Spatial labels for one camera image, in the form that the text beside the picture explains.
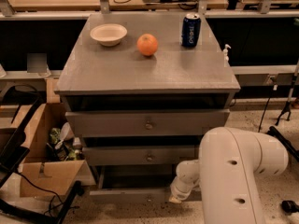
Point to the grey middle drawer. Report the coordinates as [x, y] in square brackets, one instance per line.
[139, 155]

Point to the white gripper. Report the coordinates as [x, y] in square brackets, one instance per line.
[177, 188]

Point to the grey bottom drawer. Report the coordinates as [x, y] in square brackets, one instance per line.
[133, 183]

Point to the grey drawer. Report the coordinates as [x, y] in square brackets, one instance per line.
[133, 183]
[139, 155]
[137, 123]

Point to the small white pump bottle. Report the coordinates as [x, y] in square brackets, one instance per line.
[227, 47]

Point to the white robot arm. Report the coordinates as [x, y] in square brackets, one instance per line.
[227, 162]

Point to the black stand frame left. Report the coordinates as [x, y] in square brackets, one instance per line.
[12, 153]

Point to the black tripod stand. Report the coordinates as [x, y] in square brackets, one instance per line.
[287, 107]

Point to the grey wooden drawer cabinet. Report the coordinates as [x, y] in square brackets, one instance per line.
[119, 78]

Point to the orange fruit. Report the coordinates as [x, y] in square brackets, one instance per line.
[147, 44]

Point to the clear sanitizer bottle left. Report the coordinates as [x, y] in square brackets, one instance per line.
[45, 74]

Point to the grey top drawer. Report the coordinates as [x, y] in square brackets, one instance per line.
[137, 123]

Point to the black caster wheel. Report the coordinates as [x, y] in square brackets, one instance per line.
[290, 207]

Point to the white paper bowl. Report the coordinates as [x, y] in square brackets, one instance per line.
[108, 35]

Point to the open cardboard box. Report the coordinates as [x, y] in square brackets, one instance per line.
[40, 173]

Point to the blue pepsi can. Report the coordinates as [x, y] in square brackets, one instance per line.
[190, 30]

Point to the black stand leg right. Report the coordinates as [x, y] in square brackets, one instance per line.
[285, 142]

